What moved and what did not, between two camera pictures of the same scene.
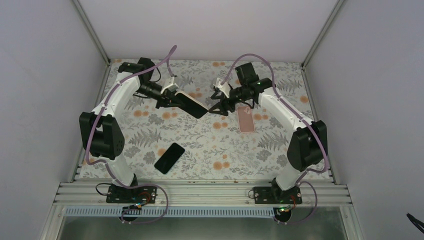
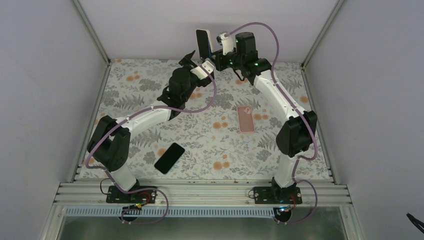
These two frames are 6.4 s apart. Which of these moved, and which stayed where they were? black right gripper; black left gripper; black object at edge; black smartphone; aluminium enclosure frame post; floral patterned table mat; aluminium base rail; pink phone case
Moved: black left gripper; black right gripper
Stayed: black smartphone; aluminium base rail; black object at edge; floral patterned table mat; aluminium enclosure frame post; pink phone case
